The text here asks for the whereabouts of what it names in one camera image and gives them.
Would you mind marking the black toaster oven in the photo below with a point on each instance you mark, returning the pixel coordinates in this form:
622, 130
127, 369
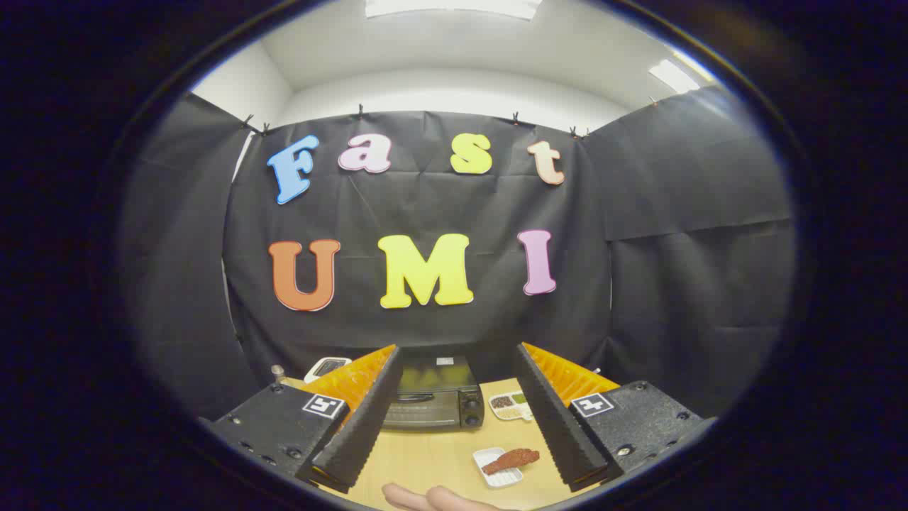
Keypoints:
433, 413

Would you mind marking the small clear bottle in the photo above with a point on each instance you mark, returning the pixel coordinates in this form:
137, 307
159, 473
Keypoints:
277, 374

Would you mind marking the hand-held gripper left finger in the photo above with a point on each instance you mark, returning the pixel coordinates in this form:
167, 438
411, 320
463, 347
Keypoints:
369, 419

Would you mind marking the reddish brown meat piece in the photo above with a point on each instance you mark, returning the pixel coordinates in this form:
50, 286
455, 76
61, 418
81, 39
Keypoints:
514, 459

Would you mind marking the white pop-up toaster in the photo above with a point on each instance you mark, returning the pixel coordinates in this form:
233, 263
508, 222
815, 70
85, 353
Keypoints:
326, 367

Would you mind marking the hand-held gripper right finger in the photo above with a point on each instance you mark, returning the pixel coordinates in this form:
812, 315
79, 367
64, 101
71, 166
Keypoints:
550, 419

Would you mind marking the white divided dish with beans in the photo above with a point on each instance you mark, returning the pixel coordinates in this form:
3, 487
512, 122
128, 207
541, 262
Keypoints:
507, 406

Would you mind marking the small white ribbed dish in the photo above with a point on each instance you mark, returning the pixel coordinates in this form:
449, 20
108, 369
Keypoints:
502, 477

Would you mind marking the ceiling light panel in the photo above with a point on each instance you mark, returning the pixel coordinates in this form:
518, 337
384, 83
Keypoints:
454, 7
672, 75

